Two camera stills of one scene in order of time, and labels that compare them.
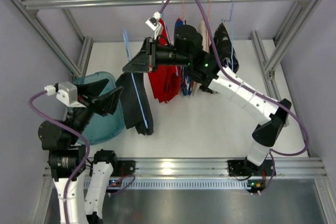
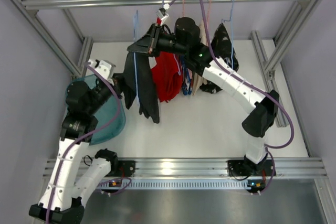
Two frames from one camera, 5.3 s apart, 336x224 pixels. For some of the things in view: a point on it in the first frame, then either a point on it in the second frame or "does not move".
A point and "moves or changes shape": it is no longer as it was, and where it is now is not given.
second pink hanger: (208, 34) does not move
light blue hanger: (127, 43) → (135, 51)
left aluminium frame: (80, 70) does not move
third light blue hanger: (231, 19) does not move
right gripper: (152, 54) → (155, 39)
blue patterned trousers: (186, 79) does not move
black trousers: (136, 107) moves or changes shape
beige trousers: (206, 44) does not move
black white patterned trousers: (224, 48) does not move
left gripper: (92, 106) → (117, 81)
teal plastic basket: (102, 129) does not move
